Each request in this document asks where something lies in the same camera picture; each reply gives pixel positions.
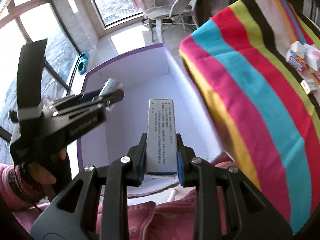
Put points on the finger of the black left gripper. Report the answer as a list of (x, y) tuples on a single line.
[(78, 112), (87, 99)]

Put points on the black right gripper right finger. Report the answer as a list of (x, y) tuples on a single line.
[(195, 172)]

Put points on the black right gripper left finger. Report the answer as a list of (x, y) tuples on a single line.
[(126, 171)]

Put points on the silver foil packet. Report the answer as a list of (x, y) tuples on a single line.
[(110, 87)]

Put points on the grey printed medicine box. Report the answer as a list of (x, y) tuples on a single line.
[(161, 142)]

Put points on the white pink large box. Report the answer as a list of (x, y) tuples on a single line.
[(312, 56)]

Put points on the person left hand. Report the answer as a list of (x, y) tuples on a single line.
[(40, 174)]

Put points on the teal slipper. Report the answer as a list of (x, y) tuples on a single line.
[(82, 66), (84, 56)]

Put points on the pink floral pyjama clothing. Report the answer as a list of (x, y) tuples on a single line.
[(171, 220)]

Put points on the colourful striped cloth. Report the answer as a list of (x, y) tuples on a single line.
[(264, 117)]

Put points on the white wicker chair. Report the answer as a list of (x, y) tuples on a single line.
[(173, 10)]

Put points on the small white orange box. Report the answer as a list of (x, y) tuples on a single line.
[(309, 86)]

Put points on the white blue red box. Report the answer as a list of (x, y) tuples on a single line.
[(296, 56)]

